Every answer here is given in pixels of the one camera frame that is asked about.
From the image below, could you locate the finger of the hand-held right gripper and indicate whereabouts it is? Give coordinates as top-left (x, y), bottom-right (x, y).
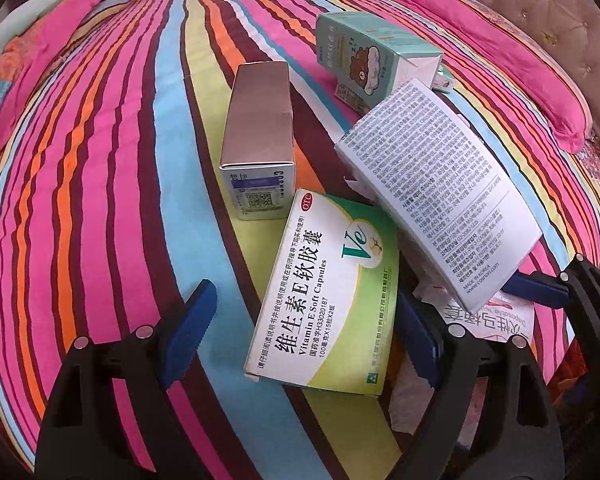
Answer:
top-left (500, 254), bottom-right (600, 361)

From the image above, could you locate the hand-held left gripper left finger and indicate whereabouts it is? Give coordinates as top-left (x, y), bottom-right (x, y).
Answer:
top-left (36, 279), bottom-right (221, 480)

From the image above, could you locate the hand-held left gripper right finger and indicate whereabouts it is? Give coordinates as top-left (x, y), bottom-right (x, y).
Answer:
top-left (375, 290), bottom-right (567, 480)

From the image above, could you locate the green white medicine box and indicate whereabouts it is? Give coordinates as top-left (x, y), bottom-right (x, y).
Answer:
top-left (243, 188), bottom-right (401, 400)

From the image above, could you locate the white box with black text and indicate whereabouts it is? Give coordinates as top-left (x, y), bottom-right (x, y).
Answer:
top-left (334, 78), bottom-right (542, 314)

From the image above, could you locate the white packet with red print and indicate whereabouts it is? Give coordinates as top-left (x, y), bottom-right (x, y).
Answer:
top-left (414, 280), bottom-right (537, 356)

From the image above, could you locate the striped multicolour bed sheet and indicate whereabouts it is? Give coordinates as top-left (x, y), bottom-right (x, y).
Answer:
top-left (0, 0), bottom-right (600, 480)

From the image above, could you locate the silver tall box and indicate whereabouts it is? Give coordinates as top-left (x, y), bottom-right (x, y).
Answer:
top-left (219, 61), bottom-right (296, 221)

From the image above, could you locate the large pink pillow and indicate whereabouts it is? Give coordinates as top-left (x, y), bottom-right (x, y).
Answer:
top-left (380, 0), bottom-right (594, 155)

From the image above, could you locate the teal box with bear print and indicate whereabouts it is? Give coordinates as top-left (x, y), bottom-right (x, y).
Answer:
top-left (315, 11), bottom-right (444, 116)

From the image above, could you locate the beige tufted headboard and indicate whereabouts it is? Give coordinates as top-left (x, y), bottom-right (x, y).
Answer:
top-left (410, 0), bottom-right (600, 171)

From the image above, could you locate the pink orange quilt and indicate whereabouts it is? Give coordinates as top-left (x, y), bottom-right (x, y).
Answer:
top-left (0, 0), bottom-right (151, 126)

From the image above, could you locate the pale green pillow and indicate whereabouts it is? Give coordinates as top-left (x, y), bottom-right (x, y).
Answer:
top-left (0, 0), bottom-right (83, 66)

